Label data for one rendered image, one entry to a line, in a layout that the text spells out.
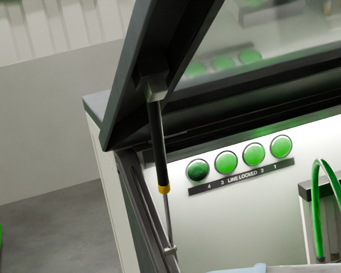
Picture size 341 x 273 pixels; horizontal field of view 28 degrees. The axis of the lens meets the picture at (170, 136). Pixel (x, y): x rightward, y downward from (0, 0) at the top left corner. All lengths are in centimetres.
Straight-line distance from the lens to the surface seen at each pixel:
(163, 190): 107
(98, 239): 426
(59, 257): 418
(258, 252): 145
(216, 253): 141
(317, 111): 137
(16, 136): 502
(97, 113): 140
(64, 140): 506
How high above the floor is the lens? 188
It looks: 19 degrees down
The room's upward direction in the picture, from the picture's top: 11 degrees counter-clockwise
